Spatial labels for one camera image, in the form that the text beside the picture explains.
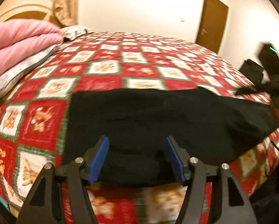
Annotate black pants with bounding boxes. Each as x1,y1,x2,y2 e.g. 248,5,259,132
62,88,276,186

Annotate black suitcase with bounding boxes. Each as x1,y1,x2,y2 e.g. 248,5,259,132
239,59,264,84

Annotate red patchwork bear bedspread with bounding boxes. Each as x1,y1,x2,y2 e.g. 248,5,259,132
0,32,279,223

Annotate brown wooden door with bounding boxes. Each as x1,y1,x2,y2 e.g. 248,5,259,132
196,0,228,53

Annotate grey patterned pillow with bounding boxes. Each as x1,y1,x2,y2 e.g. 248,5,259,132
0,43,61,99

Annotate white patterned far pillow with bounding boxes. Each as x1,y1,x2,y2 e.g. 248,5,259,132
60,25,93,41

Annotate pink folded blanket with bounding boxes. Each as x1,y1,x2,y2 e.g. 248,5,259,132
0,19,63,76

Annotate cream wooden headboard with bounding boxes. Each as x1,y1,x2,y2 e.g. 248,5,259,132
0,0,63,28

